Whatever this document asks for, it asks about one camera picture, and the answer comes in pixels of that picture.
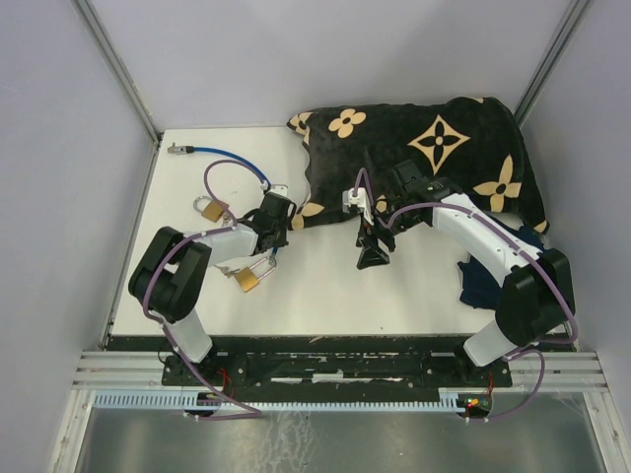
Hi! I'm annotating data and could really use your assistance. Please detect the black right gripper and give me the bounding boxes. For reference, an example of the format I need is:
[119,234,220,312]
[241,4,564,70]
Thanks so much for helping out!
[356,202,421,270]

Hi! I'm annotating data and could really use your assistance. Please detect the brass padlock with key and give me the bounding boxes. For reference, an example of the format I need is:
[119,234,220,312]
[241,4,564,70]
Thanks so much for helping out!
[192,195,234,227]

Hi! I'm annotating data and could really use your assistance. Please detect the blue cable with plug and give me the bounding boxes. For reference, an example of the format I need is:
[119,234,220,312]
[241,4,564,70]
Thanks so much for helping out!
[168,141,285,262]

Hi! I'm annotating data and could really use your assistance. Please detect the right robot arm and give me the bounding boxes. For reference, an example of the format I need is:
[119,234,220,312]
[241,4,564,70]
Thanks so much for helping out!
[342,161,579,385]

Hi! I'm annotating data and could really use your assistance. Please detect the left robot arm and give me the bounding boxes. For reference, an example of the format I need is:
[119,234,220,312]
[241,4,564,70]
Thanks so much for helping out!
[128,191,296,384]

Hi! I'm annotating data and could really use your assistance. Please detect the dark blue cloth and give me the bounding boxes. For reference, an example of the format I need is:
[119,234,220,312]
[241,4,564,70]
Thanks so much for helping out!
[457,219,544,310]

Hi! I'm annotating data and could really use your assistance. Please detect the black floral patterned blanket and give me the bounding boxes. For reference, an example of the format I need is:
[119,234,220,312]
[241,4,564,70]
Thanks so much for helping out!
[287,97,550,234]

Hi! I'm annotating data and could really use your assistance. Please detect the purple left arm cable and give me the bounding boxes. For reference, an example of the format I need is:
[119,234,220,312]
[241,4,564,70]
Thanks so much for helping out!
[142,160,272,423]

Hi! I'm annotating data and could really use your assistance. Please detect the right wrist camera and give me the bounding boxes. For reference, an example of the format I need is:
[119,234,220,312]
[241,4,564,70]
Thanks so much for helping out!
[342,187,374,225]

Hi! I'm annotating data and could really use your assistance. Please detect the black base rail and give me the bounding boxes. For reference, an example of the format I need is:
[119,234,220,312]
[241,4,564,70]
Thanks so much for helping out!
[162,333,578,393]

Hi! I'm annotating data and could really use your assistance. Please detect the white slotted cable duct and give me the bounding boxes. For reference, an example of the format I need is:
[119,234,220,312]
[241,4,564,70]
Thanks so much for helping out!
[93,386,469,410]

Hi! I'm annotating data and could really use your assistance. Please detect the left aluminium frame post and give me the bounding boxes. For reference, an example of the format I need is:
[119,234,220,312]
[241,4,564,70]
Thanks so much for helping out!
[71,0,162,143]

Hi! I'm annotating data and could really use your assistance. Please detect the aluminium frame post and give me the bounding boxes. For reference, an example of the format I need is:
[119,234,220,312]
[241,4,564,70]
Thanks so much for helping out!
[71,0,162,143]
[514,0,594,127]

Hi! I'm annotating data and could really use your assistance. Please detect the right aluminium frame post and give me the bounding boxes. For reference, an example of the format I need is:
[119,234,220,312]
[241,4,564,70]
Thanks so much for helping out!
[514,0,594,127]

